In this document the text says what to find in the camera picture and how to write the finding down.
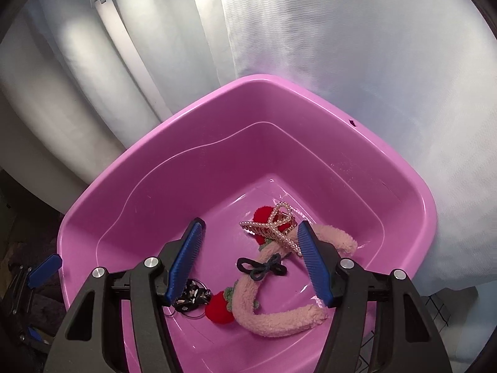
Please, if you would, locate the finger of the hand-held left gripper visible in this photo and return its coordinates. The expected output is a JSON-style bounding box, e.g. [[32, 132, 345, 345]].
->
[[17, 324, 53, 358], [7, 254, 63, 315]]

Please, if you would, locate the black checked white tablecloth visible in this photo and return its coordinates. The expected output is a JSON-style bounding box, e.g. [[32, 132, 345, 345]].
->
[[421, 288, 453, 327]]

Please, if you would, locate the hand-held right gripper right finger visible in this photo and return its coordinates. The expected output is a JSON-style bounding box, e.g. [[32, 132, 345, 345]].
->
[[297, 221, 453, 373]]

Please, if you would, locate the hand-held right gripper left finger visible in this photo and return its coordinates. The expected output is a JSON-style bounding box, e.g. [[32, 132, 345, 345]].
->
[[46, 218, 206, 373]]

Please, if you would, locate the pink strawberry plush headband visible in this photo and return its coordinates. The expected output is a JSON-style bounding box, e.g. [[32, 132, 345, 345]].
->
[[205, 205, 358, 337]]

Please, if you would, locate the white sheer curtain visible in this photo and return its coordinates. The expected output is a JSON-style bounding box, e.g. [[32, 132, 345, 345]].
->
[[217, 0, 497, 292]]

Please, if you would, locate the pearl hair claw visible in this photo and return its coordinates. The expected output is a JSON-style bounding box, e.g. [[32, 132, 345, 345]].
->
[[239, 201, 303, 257]]

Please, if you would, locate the black spotted bow with ring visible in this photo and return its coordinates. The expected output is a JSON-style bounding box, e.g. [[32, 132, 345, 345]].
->
[[171, 278, 213, 317]]

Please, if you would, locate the white pleated curtain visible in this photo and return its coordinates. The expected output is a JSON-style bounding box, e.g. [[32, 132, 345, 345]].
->
[[0, 0, 234, 187]]

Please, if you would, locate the black bow hair tie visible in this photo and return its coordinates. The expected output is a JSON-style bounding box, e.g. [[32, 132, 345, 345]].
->
[[237, 254, 288, 280]]

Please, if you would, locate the pink plastic tub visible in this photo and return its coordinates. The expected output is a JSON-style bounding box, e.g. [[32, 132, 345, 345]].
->
[[56, 74, 437, 373]]

